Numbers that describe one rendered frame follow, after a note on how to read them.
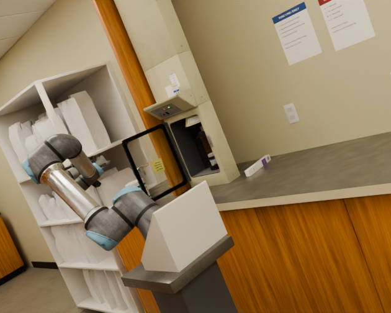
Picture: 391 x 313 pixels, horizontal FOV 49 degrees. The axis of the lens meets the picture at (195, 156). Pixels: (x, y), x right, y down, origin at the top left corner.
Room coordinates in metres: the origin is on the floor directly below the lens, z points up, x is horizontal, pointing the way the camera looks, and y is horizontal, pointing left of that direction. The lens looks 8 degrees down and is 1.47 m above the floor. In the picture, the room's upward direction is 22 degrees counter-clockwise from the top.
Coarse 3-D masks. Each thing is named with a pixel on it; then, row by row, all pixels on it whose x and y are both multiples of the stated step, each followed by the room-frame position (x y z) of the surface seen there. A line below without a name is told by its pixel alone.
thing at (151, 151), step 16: (128, 144) 2.43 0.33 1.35; (144, 144) 2.48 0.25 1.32; (160, 144) 2.54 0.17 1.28; (128, 160) 2.42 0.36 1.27; (144, 160) 2.46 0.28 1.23; (160, 160) 2.51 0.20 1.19; (144, 176) 2.44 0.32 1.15; (160, 176) 2.49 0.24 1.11; (176, 176) 2.55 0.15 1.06; (160, 192) 2.47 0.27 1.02
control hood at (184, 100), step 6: (174, 96) 2.30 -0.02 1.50; (180, 96) 2.30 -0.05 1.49; (186, 96) 2.33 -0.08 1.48; (192, 96) 2.35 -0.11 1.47; (162, 102) 2.39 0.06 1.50; (168, 102) 2.37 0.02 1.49; (174, 102) 2.36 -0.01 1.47; (180, 102) 2.34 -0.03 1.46; (186, 102) 2.33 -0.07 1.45; (192, 102) 2.34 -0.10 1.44; (150, 108) 2.48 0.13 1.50; (156, 108) 2.46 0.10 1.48; (180, 108) 2.40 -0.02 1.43; (186, 108) 2.38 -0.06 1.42; (174, 114) 2.48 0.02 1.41
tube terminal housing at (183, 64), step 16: (160, 64) 2.48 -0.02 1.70; (176, 64) 2.39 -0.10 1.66; (192, 64) 2.42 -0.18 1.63; (160, 80) 2.52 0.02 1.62; (192, 80) 2.39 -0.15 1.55; (160, 96) 2.56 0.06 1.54; (208, 96) 2.43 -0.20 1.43; (192, 112) 2.41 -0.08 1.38; (208, 112) 2.40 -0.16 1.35; (208, 128) 2.37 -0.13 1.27; (176, 144) 2.58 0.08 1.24; (224, 144) 2.42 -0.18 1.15; (224, 160) 2.38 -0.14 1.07; (192, 176) 2.58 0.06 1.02; (208, 176) 2.47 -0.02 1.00; (224, 176) 2.38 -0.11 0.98
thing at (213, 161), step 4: (204, 136) 2.49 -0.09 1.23; (200, 140) 2.51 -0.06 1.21; (204, 140) 2.49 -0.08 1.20; (204, 144) 2.50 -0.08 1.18; (208, 144) 2.49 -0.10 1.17; (204, 148) 2.51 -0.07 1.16; (208, 148) 2.49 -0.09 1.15; (208, 152) 2.50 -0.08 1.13; (212, 152) 2.49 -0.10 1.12; (208, 156) 2.51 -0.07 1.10; (212, 156) 2.49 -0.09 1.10; (208, 160) 2.52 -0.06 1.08; (212, 160) 2.49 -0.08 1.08; (212, 164) 2.50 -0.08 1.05; (216, 164) 2.49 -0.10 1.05
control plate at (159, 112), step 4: (168, 104) 2.39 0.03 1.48; (172, 104) 2.38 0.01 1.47; (160, 108) 2.45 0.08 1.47; (164, 108) 2.44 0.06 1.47; (168, 108) 2.43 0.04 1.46; (172, 108) 2.42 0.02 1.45; (176, 108) 2.41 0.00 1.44; (152, 112) 2.52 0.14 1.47; (156, 112) 2.50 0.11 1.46; (160, 112) 2.49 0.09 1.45; (164, 112) 2.48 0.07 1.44; (168, 112) 2.47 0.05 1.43; (172, 112) 2.46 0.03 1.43; (176, 112) 2.45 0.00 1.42; (160, 116) 2.54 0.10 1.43; (164, 116) 2.52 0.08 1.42
